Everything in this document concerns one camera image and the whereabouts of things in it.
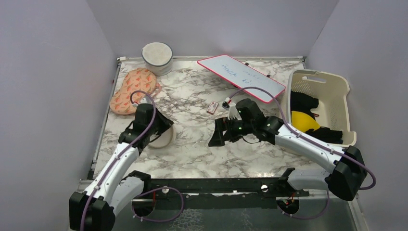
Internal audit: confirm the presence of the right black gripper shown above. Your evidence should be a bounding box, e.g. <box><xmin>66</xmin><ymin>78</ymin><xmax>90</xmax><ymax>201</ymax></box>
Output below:
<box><xmin>209</xmin><ymin>115</ymin><xmax>255</xmax><ymax>147</ymax></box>

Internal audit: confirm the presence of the beige mesh laundry bag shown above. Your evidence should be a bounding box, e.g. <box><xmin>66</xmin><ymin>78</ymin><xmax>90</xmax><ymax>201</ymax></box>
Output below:
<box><xmin>148</xmin><ymin>126</ymin><xmax>177</xmax><ymax>149</ymax></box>

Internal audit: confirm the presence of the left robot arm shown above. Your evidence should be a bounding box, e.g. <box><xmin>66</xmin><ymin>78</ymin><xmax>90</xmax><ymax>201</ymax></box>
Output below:
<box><xmin>68</xmin><ymin>103</ymin><xmax>174</xmax><ymax>231</ymax></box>

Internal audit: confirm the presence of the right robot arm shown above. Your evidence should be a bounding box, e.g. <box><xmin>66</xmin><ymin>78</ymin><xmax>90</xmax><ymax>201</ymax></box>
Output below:
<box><xmin>208</xmin><ymin>99</ymin><xmax>368</xmax><ymax>201</ymax></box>

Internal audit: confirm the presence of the grey-rimmed mesh laundry bag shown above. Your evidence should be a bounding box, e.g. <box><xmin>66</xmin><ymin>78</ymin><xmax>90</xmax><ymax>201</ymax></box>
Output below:
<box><xmin>141</xmin><ymin>42</ymin><xmax>173</xmax><ymax>76</ymax></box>

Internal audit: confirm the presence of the cream plastic laundry basket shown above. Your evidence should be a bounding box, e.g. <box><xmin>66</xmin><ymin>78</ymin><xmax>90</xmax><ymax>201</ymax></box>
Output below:
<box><xmin>280</xmin><ymin>69</ymin><xmax>357</xmax><ymax>147</ymax></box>

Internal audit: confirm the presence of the small red white card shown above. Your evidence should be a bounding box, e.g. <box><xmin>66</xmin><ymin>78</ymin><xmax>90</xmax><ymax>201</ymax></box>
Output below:
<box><xmin>206</xmin><ymin>101</ymin><xmax>219</xmax><ymax>115</ymax></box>

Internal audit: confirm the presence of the floral orange sleep mask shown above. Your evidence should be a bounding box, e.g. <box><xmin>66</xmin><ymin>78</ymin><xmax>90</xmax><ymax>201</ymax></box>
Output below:
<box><xmin>109</xmin><ymin>68</ymin><xmax>162</xmax><ymax>115</ymax></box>

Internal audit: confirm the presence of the red-framed whiteboard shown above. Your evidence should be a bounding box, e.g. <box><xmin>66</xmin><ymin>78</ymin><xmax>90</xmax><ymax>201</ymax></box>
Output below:
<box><xmin>197</xmin><ymin>54</ymin><xmax>285</xmax><ymax>103</ymax></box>

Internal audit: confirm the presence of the yellow garment in basket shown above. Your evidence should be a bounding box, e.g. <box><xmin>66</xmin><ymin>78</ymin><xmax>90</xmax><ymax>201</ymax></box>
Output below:
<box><xmin>291</xmin><ymin>111</ymin><xmax>320</xmax><ymax>132</ymax></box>

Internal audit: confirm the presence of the black garment in basket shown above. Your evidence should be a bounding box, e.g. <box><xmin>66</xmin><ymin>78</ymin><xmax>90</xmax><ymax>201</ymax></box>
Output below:
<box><xmin>290</xmin><ymin>91</ymin><xmax>343</xmax><ymax>144</ymax></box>

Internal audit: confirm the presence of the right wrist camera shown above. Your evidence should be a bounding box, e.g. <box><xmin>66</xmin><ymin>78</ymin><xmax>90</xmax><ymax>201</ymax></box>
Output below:
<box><xmin>221</xmin><ymin>97</ymin><xmax>241</xmax><ymax>120</ymax></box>

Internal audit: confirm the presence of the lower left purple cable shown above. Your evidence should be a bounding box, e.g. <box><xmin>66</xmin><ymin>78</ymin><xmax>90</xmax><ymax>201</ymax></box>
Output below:
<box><xmin>131</xmin><ymin>187</ymin><xmax>185</xmax><ymax>223</ymax></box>

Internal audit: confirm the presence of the black metal base rail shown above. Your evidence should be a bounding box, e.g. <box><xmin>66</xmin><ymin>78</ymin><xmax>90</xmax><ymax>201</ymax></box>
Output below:
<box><xmin>86</xmin><ymin>177</ymin><xmax>319</xmax><ymax>211</ymax></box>

